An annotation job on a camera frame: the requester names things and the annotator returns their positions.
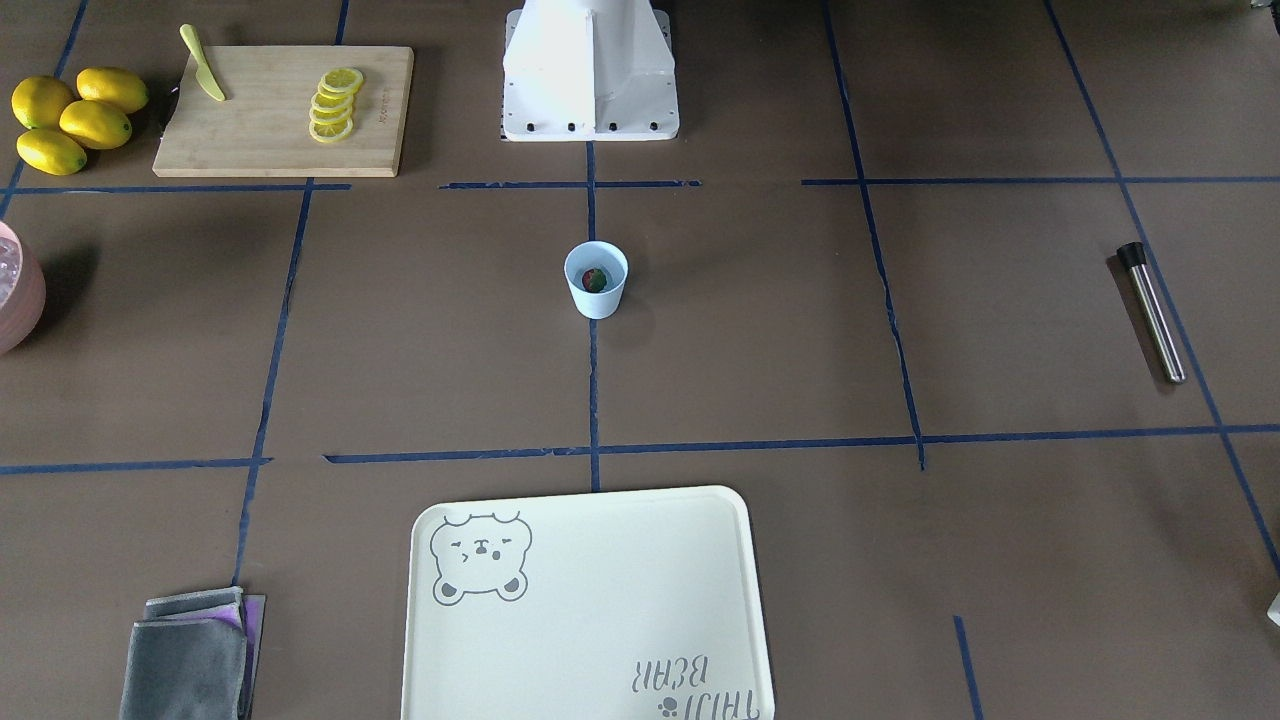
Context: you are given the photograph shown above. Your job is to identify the light blue plastic cup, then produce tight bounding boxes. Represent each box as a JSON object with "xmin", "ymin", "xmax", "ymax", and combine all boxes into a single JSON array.
[{"xmin": 563, "ymin": 241, "xmax": 630, "ymax": 320}]

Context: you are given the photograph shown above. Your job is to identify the red strawberry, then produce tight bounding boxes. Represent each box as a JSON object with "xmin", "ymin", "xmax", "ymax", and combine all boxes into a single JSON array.
[{"xmin": 580, "ymin": 266, "xmax": 611, "ymax": 293}]

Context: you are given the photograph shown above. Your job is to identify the yellow plastic knife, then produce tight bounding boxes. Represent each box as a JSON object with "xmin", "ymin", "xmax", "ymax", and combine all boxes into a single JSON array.
[{"xmin": 179, "ymin": 23, "xmax": 227, "ymax": 102}]

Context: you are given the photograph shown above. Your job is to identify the bamboo cutting board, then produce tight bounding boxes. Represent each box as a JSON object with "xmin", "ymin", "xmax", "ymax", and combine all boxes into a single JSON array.
[{"xmin": 154, "ymin": 45, "xmax": 413, "ymax": 178}]

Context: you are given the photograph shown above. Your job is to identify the cream bear tray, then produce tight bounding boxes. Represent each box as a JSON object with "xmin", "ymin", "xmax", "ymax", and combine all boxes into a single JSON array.
[{"xmin": 399, "ymin": 486, "xmax": 776, "ymax": 719}]

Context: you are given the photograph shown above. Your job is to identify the lemon slices row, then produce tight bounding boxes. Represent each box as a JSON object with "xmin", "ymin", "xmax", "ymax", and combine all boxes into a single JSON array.
[{"xmin": 307, "ymin": 67, "xmax": 365, "ymax": 143}]

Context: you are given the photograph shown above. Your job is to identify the pink bowl of ice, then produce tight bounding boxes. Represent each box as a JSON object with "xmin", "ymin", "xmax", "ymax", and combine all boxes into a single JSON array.
[{"xmin": 1, "ymin": 222, "xmax": 46, "ymax": 355}]

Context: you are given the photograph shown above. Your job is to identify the yellow lemon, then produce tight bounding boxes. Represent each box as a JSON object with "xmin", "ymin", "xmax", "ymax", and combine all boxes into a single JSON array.
[
  {"xmin": 15, "ymin": 129, "xmax": 88, "ymax": 176},
  {"xmin": 76, "ymin": 67, "xmax": 148, "ymax": 115},
  {"xmin": 10, "ymin": 76, "xmax": 76, "ymax": 129},
  {"xmin": 58, "ymin": 100, "xmax": 133, "ymax": 150}
]

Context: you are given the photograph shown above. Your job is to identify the steel muddler black tip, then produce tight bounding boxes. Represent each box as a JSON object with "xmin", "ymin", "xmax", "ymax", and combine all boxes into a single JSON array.
[{"xmin": 1116, "ymin": 241, "xmax": 1187, "ymax": 386}]

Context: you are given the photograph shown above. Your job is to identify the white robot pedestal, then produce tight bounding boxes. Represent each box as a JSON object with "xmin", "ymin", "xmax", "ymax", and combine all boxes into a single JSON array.
[{"xmin": 500, "ymin": 1, "xmax": 681, "ymax": 143}]

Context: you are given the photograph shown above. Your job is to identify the grey folded cloth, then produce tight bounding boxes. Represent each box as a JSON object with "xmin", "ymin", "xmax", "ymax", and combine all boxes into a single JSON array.
[{"xmin": 119, "ymin": 585, "xmax": 266, "ymax": 719}]

